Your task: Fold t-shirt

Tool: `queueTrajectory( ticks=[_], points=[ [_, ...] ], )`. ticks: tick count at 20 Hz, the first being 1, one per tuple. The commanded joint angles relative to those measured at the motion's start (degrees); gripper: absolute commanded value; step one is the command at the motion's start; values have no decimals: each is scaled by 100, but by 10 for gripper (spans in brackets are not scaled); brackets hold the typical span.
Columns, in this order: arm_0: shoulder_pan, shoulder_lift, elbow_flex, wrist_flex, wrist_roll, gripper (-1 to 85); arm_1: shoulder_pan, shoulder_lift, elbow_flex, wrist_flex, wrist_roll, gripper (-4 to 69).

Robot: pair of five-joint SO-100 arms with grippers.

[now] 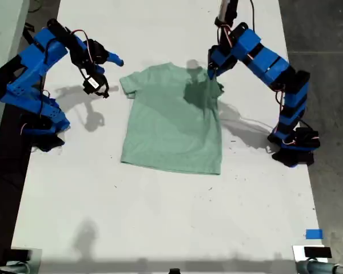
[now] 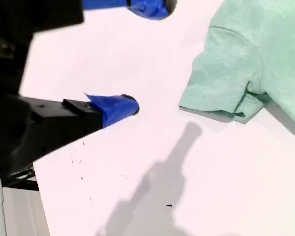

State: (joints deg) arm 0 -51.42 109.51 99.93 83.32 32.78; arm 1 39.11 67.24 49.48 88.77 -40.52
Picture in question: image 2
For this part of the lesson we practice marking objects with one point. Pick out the black metal stand leg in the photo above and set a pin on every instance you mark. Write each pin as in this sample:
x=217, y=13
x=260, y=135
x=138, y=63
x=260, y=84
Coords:
x=19, y=185

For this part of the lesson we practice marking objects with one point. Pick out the pale green t-shirt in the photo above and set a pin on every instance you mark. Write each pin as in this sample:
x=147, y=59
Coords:
x=236, y=61

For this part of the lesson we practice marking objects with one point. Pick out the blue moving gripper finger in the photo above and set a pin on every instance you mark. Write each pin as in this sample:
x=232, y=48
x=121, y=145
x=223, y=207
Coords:
x=142, y=7

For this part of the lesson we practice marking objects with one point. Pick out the black-blue fixed gripper finger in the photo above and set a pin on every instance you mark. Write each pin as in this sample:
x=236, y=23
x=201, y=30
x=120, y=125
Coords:
x=115, y=110

